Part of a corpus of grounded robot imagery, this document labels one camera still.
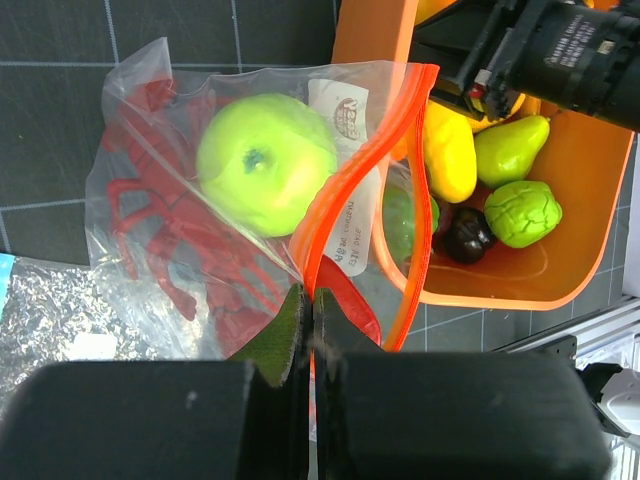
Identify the orange zip clear bag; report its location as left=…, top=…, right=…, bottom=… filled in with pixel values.
left=85, top=37, right=438, bottom=359

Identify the red toy chili pepper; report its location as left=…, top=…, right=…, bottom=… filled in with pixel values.
left=316, top=255, right=382, bottom=347

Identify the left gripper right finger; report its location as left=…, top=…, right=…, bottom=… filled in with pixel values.
left=312, top=288, right=381, bottom=479

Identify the green toy custard apple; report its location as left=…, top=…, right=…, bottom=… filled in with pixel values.
left=484, top=180, right=563, bottom=249

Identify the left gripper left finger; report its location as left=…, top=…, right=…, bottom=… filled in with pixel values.
left=231, top=284, right=306, bottom=479

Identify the dark purple toy mangosteen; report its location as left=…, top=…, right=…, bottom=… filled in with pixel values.
left=441, top=207, right=497, bottom=265

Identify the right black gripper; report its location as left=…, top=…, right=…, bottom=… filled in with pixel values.
left=409, top=0, right=639, bottom=131

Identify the green toy bell pepper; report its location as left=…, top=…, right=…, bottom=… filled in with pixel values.
left=383, top=184, right=416, bottom=268

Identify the black grid mat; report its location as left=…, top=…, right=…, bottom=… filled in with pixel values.
left=0, top=0, right=631, bottom=356

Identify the yellow toy mango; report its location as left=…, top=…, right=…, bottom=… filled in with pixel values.
left=423, top=100, right=477, bottom=204

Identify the green toy pear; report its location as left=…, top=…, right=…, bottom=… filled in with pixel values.
left=474, top=115, right=550, bottom=189

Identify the red toy lobster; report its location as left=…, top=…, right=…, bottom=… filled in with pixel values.
left=102, top=79, right=288, bottom=357

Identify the blue zip clear bag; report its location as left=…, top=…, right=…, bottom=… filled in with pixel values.
left=1, top=253, right=159, bottom=409

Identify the orange plastic basket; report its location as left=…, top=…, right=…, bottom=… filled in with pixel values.
left=332, top=1, right=635, bottom=310

